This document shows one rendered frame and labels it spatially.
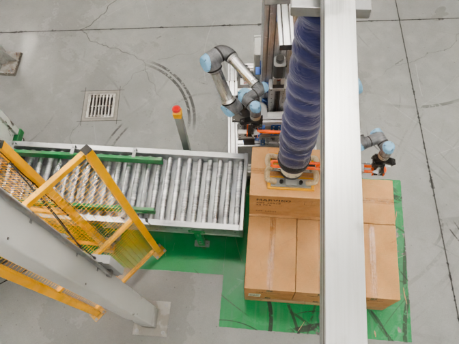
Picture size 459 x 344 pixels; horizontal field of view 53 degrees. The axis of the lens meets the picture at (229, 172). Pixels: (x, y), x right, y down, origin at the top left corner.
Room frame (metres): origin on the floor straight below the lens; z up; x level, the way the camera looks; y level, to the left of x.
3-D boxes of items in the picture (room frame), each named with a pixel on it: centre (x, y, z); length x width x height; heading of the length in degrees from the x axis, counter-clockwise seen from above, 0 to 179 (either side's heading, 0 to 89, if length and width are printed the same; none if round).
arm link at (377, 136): (1.37, -0.98, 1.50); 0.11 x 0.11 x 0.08; 18
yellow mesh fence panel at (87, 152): (0.91, 1.01, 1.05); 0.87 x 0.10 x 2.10; 132
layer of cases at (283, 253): (1.04, -0.70, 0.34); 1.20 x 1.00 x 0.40; 80
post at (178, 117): (2.04, 0.38, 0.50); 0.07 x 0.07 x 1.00; 80
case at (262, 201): (1.37, -0.45, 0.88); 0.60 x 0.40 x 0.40; 81
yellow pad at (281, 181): (1.27, -0.44, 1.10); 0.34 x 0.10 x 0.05; 81
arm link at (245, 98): (1.77, -0.18, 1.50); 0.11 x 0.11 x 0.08; 34
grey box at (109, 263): (0.68, 0.79, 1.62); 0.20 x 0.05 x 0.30; 80
